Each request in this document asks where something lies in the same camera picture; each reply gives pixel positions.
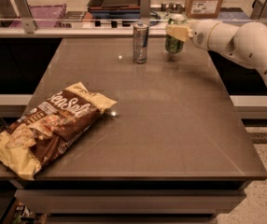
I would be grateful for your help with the brown sea salt chip bag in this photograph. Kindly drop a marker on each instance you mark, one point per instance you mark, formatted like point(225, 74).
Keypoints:
point(47, 131)

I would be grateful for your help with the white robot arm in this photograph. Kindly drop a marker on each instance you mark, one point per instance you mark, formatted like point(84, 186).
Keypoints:
point(245, 45)

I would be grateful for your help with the middle metal railing bracket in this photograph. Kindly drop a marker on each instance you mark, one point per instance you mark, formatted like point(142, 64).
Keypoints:
point(145, 11)

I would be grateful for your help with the green soda can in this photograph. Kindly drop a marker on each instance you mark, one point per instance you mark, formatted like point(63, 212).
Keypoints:
point(173, 45)

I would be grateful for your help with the left metal railing bracket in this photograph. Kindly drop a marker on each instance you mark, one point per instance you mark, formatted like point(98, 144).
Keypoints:
point(27, 20)

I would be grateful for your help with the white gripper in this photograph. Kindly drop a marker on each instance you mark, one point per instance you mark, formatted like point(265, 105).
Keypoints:
point(202, 34)

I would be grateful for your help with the purple plastic crate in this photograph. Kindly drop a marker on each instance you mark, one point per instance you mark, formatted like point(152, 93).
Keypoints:
point(48, 16)

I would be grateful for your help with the cardboard box with label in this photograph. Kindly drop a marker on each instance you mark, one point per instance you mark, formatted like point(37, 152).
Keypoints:
point(201, 9)

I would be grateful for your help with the silver blue energy drink can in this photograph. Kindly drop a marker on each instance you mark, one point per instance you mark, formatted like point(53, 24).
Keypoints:
point(140, 42)

